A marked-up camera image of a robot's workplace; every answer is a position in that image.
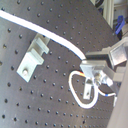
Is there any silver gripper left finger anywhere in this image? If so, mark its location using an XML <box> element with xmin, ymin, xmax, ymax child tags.
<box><xmin>80</xmin><ymin>60</ymin><xmax>119</xmax><ymax>93</ymax></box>

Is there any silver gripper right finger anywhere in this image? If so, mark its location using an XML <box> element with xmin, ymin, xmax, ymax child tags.
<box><xmin>85</xmin><ymin>40</ymin><xmax>128</xmax><ymax>68</ymax></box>

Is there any white cable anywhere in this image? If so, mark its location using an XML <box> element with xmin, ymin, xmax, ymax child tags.
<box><xmin>0</xmin><ymin>10</ymin><xmax>87</xmax><ymax>62</ymax></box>

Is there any blue object in background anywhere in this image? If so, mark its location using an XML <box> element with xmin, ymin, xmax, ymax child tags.
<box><xmin>115</xmin><ymin>15</ymin><xmax>125</xmax><ymax>34</ymax></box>

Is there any thin white wire loop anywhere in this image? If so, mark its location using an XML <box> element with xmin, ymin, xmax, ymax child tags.
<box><xmin>68</xmin><ymin>70</ymin><xmax>117</xmax><ymax>110</ymax></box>

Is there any small metal bracket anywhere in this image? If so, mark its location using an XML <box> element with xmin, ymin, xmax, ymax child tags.
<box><xmin>83</xmin><ymin>79</ymin><xmax>92</xmax><ymax>100</ymax></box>

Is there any white cable clip bracket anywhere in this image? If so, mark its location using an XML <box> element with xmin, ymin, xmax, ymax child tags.
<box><xmin>17</xmin><ymin>34</ymin><xmax>50</xmax><ymax>82</ymax></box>

